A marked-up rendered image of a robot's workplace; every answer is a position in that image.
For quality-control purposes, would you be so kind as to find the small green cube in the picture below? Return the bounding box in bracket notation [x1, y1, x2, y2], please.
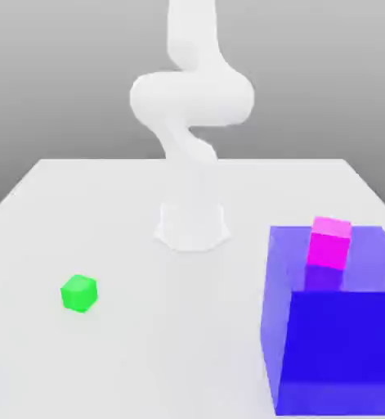
[60, 273, 99, 314]

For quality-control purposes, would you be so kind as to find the small magenta cube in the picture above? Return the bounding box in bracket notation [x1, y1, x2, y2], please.
[306, 215, 353, 272]

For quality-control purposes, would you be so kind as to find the large blue box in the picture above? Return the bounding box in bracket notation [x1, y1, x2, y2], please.
[260, 224, 385, 417]

